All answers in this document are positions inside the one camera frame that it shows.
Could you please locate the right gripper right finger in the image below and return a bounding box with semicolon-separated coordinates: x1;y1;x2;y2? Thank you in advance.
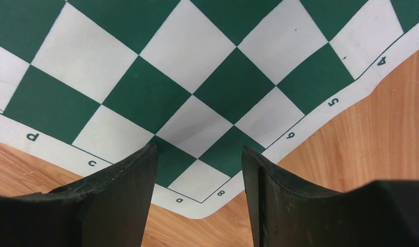
241;146;419;246

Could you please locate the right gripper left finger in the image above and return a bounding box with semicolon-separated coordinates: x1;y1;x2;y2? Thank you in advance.
0;144;159;246

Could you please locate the green white chess mat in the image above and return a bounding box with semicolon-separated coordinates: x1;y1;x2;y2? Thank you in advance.
0;0;419;219

